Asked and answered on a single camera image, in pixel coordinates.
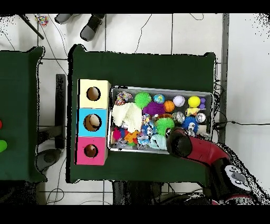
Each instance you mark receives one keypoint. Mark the cream muslin cloth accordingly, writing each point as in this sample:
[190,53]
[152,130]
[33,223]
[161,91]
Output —
[126,116]

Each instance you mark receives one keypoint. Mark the green spiky ball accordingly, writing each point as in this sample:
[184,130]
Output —
[164,125]
[142,99]

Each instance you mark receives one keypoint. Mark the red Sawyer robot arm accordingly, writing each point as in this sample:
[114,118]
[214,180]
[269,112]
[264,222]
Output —
[211,160]

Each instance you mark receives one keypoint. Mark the shallow clear mesh bin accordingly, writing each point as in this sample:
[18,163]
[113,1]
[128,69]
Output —
[122,148]

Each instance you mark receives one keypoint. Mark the wooden box with three holes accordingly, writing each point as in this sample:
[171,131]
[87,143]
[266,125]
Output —
[93,112]

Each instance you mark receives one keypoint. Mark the purple spiky ball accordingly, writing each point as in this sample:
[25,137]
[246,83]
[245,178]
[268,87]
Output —
[152,109]

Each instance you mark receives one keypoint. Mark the orange plastic toy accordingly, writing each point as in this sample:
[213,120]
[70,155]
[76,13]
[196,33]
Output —
[131,136]

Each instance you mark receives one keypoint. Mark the blue globe ball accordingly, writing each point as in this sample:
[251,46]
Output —
[159,98]

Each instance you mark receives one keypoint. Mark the orange basketball toy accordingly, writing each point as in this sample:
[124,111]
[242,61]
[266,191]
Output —
[169,106]

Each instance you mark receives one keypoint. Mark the mint green cloth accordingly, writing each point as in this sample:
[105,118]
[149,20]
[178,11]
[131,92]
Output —
[158,141]

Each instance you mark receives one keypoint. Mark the white baseball toy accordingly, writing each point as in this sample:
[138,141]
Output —
[179,100]

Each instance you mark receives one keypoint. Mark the blue fuzzy monster toy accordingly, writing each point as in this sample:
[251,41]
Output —
[190,124]

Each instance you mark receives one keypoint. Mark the smooth yellow ball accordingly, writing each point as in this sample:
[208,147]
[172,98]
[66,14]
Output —
[194,101]

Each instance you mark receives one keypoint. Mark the black power adapter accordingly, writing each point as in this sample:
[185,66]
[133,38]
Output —
[219,125]

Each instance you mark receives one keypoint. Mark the side table with green cloth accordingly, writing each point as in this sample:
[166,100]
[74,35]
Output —
[19,114]

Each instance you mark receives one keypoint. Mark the small colourful object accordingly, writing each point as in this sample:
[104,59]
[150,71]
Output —
[41,20]

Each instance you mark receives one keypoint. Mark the black rod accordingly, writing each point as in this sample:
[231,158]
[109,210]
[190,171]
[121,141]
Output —
[30,26]

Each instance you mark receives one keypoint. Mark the small green object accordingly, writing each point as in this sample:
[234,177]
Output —
[2,146]

